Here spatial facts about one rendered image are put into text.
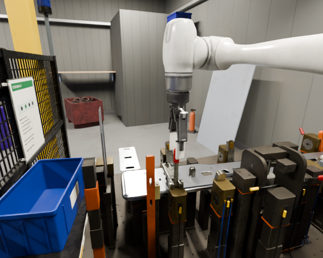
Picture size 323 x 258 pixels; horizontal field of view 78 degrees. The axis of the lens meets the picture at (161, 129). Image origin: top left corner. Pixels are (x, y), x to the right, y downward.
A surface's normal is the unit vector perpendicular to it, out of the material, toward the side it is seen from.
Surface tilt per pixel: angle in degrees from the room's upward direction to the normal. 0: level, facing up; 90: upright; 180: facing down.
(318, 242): 0
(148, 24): 90
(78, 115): 90
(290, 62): 116
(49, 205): 0
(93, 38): 90
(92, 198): 90
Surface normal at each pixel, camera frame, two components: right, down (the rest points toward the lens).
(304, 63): -0.77, 0.63
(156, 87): 0.37, 0.29
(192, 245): 0.00, -0.95
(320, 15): -0.93, 0.11
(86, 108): 0.58, 0.25
